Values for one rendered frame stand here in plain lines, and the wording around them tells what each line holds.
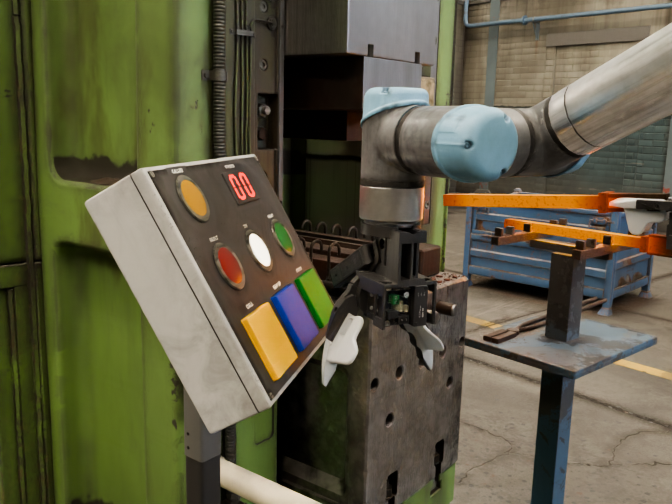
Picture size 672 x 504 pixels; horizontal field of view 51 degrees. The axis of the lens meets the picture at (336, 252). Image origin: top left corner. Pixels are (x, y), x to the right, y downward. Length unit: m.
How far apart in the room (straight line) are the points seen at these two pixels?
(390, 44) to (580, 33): 8.60
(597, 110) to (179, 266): 0.45
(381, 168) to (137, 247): 0.28
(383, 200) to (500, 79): 9.79
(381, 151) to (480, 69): 10.01
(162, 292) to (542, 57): 9.59
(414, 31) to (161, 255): 0.85
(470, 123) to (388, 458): 0.90
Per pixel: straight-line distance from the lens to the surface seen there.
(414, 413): 1.50
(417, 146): 0.73
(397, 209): 0.79
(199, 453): 0.98
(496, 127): 0.71
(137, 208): 0.75
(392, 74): 1.37
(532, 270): 5.26
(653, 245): 1.68
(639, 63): 0.72
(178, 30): 1.18
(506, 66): 10.51
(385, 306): 0.79
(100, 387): 1.56
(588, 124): 0.76
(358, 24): 1.29
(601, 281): 5.06
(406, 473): 1.54
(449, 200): 1.38
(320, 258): 1.39
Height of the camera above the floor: 1.25
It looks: 11 degrees down
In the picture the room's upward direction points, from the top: 1 degrees clockwise
